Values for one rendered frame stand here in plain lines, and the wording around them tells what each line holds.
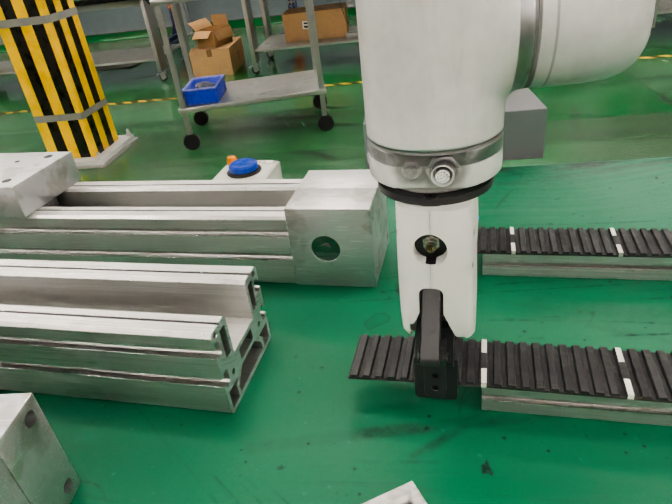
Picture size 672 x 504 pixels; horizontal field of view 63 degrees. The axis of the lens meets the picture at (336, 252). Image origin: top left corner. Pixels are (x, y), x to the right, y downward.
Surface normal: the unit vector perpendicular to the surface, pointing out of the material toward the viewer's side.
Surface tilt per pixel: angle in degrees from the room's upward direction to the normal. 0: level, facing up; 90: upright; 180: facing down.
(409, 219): 77
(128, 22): 90
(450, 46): 90
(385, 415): 0
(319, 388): 0
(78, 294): 90
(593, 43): 103
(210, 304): 90
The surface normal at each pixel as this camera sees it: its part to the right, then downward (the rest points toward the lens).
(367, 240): -0.22, 0.52
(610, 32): 0.04, 0.64
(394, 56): -0.56, 0.48
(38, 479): 0.99, -0.07
